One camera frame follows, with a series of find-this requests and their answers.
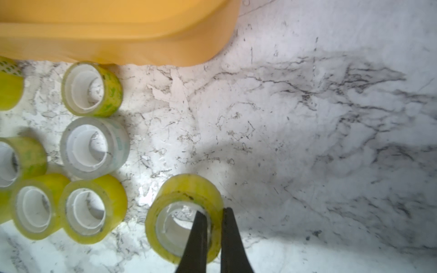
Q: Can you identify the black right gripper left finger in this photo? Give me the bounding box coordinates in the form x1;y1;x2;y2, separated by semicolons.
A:
176;212;208;273

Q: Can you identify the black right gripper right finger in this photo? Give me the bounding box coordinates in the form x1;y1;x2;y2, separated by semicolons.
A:
220;208;254;273

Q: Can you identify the pale clear tape roll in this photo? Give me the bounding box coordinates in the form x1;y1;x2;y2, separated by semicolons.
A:
60;117;130;180

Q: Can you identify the yellow plastic storage box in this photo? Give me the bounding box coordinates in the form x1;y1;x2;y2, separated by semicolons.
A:
1;1;241;67

